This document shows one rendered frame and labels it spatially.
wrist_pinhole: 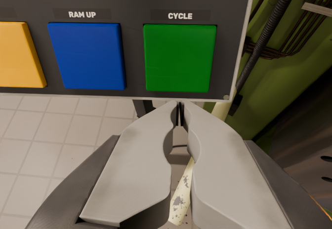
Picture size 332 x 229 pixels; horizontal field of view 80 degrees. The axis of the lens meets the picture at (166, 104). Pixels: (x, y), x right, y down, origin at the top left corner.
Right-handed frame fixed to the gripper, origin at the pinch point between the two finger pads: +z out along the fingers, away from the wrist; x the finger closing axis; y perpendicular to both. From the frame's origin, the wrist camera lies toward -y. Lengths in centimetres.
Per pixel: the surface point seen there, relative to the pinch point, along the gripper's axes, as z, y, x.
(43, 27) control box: 11.0, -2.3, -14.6
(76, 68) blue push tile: 10.3, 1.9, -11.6
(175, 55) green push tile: 10.2, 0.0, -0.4
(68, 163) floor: 68, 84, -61
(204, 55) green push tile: 10.2, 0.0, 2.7
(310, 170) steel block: 23, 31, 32
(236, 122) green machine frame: 59, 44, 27
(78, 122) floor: 91, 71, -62
